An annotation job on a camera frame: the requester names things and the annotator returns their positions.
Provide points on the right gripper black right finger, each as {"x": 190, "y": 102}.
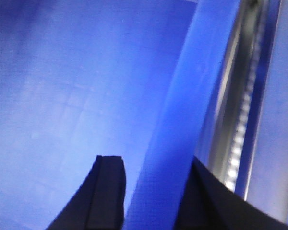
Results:
{"x": 208, "y": 205}

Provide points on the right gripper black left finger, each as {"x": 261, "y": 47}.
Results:
{"x": 98, "y": 204}

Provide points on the blue bin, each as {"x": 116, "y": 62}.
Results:
{"x": 82, "y": 78}

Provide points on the steel roller rail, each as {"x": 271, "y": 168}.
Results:
{"x": 227, "y": 139}

